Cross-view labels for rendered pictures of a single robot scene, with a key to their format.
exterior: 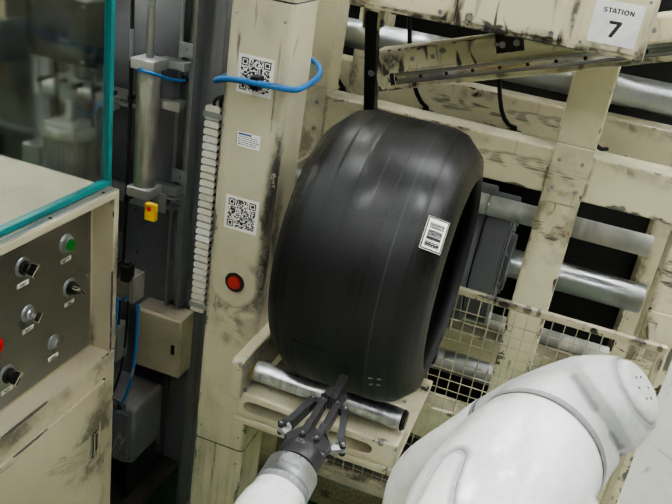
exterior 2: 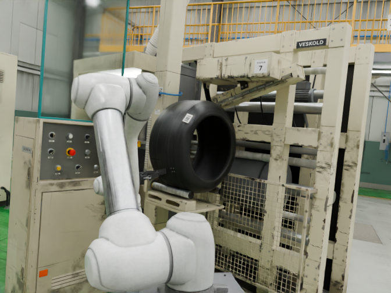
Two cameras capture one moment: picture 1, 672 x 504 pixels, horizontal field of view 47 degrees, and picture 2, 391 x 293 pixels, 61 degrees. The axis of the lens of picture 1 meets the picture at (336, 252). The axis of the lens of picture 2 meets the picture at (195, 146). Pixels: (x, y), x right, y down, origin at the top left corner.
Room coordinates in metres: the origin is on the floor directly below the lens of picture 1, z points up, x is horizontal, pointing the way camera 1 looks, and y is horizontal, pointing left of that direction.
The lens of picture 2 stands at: (-0.40, -1.05, 1.29)
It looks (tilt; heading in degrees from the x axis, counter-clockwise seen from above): 3 degrees down; 27
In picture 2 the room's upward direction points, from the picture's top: 5 degrees clockwise
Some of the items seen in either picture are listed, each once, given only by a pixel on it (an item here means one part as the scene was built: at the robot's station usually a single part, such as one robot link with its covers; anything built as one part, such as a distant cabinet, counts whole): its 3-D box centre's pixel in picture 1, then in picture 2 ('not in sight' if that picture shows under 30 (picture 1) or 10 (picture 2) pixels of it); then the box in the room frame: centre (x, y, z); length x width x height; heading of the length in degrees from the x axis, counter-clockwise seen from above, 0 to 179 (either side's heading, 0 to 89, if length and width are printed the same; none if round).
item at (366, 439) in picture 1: (320, 418); (170, 200); (1.36, -0.02, 0.84); 0.36 x 0.09 x 0.06; 74
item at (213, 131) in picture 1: (211, 212); (150, 139); (1.54, 0.28, 1.19); 0.05 x 0.04 x 0.48; 164
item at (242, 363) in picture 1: (274, 338); (168, 183); (1.54, 0.11, 0.90); 0.40 x 0.03 x 0.10; 164
